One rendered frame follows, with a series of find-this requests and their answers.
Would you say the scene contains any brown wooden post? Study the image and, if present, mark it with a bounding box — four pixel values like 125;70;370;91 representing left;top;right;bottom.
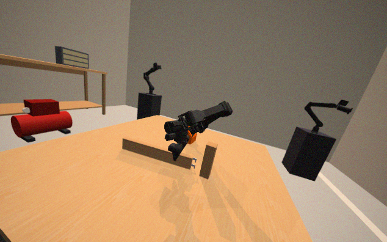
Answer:
199;142;218;180

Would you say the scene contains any light wooden rail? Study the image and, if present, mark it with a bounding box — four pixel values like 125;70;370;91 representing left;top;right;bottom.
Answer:
122;137;197;170

